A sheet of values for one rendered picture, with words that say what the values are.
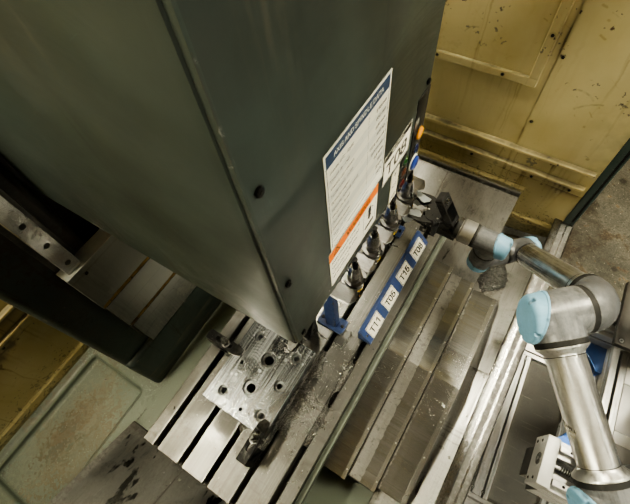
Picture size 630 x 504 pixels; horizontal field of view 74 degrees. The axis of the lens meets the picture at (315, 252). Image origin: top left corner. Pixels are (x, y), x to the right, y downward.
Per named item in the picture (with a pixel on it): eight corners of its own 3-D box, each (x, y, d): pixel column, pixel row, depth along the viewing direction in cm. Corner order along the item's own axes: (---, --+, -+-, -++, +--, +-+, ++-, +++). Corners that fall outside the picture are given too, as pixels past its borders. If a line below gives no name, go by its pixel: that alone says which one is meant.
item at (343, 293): (360, 292, 118) (360, 291, 117) (351, 308, 116) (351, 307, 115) (339, 281, 120) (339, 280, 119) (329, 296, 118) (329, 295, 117)
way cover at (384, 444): (495, 299, 175) (507, 283, 161) (397, 516, 141) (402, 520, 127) (428, 268, 184) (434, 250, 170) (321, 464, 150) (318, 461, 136)
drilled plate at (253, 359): (316, 356, 137) (315, 352, 133) (265, 439, 126) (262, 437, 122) (259, 322, 144) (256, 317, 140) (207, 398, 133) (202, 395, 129)
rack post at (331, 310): (349, 323, 146) (348, 287, 120) (341, 336, 144) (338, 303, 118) (324, 309, 149) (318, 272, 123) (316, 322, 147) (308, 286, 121)
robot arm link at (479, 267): (502, 270, 140) (513, 256, 130) (468, 276, 140) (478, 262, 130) (493, 249, 143) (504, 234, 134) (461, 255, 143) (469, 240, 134)
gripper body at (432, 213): (416, 229, 137) (451, 246, 133) (420, 215, 129) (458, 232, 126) (426, 212, 140) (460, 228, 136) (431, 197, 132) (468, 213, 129)
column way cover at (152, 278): (235, 242, 165) (191, 151, 121) (154, 344, 148) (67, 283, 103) (225, 237, 167) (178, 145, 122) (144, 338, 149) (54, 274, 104)
